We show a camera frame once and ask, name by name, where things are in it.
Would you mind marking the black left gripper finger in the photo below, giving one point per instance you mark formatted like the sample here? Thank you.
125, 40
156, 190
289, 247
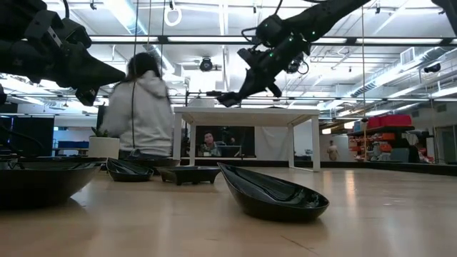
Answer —
87, 96
89, 71

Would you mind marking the large black round bowl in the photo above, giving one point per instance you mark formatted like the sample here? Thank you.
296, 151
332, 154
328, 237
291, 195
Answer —
43, 185

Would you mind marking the black rectangular footed plate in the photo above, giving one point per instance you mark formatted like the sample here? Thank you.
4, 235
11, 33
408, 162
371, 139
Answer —
189, 175

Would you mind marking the large black leaf-shaped plate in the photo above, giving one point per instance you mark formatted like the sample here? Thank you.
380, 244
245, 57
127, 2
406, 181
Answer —
278, 207

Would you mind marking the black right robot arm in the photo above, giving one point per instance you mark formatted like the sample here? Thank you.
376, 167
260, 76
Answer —
321, 18

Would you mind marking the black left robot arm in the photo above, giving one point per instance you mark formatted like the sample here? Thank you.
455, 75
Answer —
14, 14

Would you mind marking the small black leaf-shaped plate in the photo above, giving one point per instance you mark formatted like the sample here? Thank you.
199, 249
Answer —
128, 176

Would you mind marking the white perforated metal shelf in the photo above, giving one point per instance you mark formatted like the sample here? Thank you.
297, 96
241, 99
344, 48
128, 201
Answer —
242, 116

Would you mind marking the green succulent plant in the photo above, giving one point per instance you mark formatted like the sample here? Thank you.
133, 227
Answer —
100, 133

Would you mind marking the white hanging cloth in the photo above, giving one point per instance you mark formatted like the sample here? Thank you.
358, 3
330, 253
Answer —
273, 142

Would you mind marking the black ceiling spotlight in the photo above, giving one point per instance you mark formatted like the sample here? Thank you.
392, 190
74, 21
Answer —
206, 65

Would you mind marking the white round plant pot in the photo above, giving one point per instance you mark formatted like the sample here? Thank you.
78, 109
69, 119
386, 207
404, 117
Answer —
103, 148

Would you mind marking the person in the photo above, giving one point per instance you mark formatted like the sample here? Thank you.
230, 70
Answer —
332, 151
143, 114
209, 148

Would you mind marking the black partition panel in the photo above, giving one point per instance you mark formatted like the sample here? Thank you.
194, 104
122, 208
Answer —
32, 135

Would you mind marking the grey laptop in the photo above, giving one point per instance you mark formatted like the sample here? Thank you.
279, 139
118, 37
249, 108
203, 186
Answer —
230, 151

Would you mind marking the black overhead light bar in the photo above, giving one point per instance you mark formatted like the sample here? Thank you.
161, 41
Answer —
162, 39

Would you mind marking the black wavy deep bowl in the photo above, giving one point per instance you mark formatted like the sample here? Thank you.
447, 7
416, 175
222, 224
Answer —
166, 163

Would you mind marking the red storage bins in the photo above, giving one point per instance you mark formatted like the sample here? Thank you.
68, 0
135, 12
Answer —
391, 121

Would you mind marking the dark storage rack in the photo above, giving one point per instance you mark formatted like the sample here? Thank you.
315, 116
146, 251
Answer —
392, 130

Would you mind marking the black overhead camera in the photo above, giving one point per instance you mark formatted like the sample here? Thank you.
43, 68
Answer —
296, 66

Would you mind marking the black metal frame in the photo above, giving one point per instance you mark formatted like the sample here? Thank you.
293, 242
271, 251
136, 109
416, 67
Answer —
213, 93

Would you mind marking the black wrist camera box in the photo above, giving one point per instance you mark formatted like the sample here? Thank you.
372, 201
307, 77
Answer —
73, 34

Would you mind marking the silver ventilation duct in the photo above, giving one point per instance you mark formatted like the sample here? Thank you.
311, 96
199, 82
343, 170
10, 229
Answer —
132, 21

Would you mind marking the black ceiling security camera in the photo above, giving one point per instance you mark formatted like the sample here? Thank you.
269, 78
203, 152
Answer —
432, 68

